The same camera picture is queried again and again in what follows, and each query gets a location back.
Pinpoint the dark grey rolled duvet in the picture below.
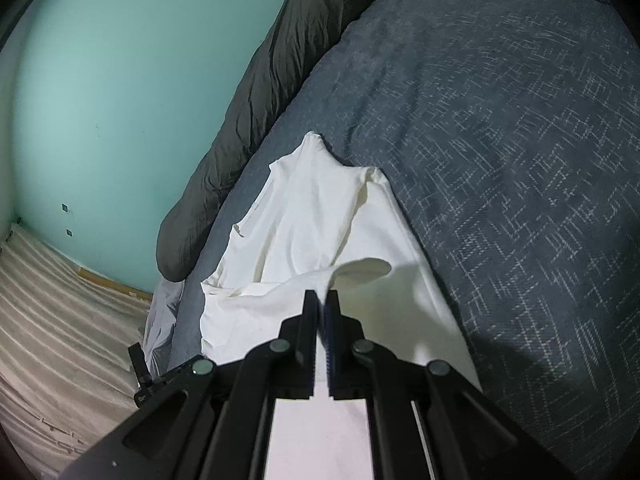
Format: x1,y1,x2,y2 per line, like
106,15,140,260
156,0,401,282

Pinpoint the wooden baseboard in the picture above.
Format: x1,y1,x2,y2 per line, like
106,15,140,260
75,267,153,301

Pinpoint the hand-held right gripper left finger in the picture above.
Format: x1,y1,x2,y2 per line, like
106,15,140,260
60,290,318,480

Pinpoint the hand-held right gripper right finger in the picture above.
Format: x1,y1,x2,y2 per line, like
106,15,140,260
325,290,576,480

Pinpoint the light grey bed sheet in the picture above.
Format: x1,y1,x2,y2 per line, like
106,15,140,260
142,277,186,378

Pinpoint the white long-sleeve shirt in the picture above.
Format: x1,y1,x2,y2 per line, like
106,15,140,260
200,131,483,480

